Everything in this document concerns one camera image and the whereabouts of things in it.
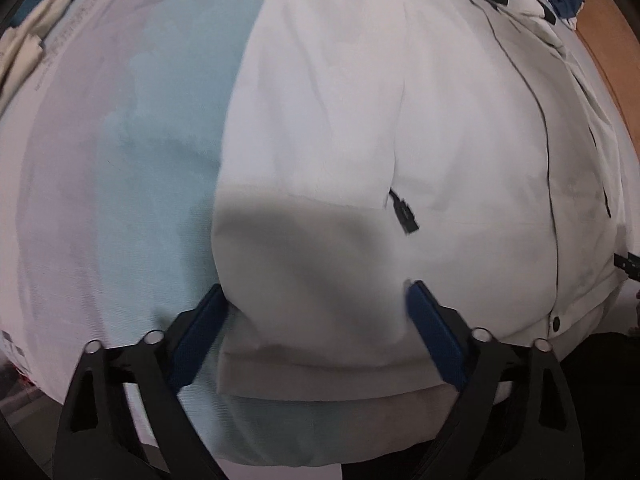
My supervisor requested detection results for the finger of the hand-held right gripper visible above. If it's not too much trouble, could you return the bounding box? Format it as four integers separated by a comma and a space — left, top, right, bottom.
613, 252, 640, 281

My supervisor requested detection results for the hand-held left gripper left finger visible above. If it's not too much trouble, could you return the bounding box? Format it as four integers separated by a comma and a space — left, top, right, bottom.
52, 282, 231, 480

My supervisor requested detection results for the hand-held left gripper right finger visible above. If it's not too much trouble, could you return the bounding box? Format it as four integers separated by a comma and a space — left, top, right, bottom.
405, 280, 586, 480

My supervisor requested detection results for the white and black jacket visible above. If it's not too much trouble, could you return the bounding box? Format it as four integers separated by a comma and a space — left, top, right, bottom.
210, 0, 640, 397

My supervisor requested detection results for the striped pastel bed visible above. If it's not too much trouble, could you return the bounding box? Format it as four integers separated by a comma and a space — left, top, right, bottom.
0, 0, 640, 472

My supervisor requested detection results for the wooden headboard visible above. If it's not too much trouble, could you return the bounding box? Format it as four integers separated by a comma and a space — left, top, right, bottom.
555, 0, 640, 161

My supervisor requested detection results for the beige garment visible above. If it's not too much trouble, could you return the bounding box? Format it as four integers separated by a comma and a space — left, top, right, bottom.
0, 0, 77, 117

